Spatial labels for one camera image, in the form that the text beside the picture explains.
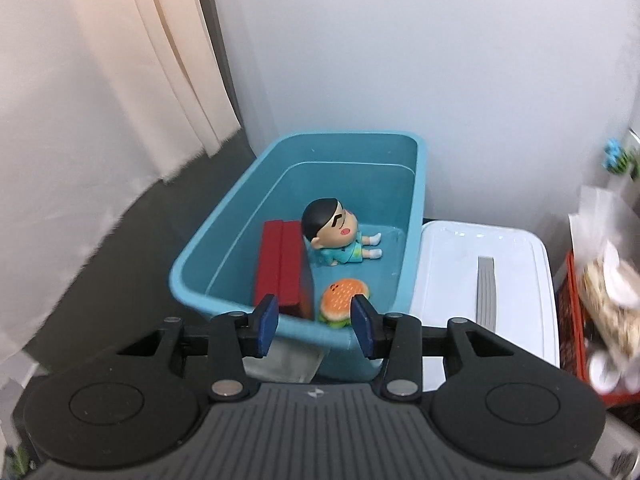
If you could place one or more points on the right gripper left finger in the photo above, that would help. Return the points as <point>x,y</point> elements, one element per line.
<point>232,337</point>

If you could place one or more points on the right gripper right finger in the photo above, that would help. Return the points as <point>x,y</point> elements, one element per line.
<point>395,339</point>

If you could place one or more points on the plush burger toy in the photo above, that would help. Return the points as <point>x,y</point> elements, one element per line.
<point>335,301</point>

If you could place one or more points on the red box with label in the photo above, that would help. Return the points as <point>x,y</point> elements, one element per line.
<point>283,269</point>

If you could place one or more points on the Shin-chan figure teal pajamas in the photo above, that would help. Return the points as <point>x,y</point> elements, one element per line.
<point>333,233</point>

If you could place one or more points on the white bin lid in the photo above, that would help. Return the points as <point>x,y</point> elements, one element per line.
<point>497,277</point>

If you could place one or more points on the teal plastic storage bin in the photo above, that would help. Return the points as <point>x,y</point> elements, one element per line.
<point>378,176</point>

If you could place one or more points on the red plastic basket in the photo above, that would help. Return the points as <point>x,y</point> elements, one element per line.
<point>572,319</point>

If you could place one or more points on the patterned tissue box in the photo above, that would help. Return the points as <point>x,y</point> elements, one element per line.
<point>610,292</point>

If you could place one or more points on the blue green small toy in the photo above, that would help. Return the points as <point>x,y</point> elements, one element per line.
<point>619,160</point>

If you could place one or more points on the cream curtain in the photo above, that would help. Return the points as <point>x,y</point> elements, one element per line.
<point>100,99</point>

